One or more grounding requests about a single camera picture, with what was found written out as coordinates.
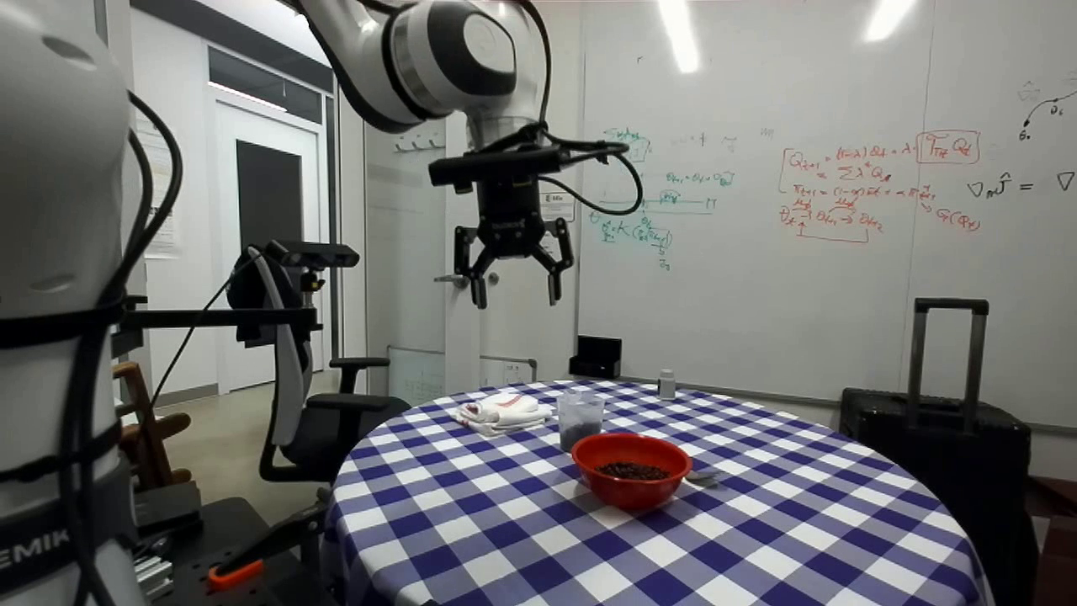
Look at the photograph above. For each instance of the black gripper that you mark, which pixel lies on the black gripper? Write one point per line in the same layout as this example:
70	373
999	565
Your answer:
509	208

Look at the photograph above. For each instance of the small clear cup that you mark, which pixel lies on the small clear cup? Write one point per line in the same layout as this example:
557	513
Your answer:
580	418

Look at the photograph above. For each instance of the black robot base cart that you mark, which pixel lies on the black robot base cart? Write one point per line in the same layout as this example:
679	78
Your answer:
212	541

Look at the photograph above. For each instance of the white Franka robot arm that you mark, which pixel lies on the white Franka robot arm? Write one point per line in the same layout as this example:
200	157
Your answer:
449	55

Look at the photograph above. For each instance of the red bowl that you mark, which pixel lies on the red bowl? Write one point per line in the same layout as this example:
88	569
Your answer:
632	474

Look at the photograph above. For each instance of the white door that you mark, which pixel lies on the white door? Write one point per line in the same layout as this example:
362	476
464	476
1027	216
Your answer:
410	290

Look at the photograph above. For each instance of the black chair backrest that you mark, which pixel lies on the black chair backrest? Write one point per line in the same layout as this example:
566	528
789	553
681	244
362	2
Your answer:
596	358

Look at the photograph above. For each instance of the white towel with orange stripes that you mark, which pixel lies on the white towel with orange stripes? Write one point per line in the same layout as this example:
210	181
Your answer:
503	413

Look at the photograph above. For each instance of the small white bottle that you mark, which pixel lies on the small white bottle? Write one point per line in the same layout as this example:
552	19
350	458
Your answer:
669	385

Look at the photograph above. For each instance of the black office chair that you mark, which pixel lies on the black office chair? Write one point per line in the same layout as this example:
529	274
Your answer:
338	432

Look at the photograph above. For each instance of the blue white checkered tablecloth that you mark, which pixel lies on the blue white checkered tablecloth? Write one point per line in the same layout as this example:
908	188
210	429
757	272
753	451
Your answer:
505	528

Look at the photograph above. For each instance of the whiteboard with writing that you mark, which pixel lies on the whiteboard with writing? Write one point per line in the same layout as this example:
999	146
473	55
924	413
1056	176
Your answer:
810	290

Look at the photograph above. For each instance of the brown wooden stand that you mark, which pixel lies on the brown wooden stand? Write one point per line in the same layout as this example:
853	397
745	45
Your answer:
141	432

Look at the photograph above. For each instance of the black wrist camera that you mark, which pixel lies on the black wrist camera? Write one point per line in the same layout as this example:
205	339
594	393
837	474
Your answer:
493	167

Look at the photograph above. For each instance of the black stereo camera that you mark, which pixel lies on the black stereo camera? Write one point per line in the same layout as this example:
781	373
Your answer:
320	254

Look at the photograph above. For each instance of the black camera mounting bar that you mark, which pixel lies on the black camera mounting bar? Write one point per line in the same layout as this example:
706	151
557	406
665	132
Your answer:
191	317

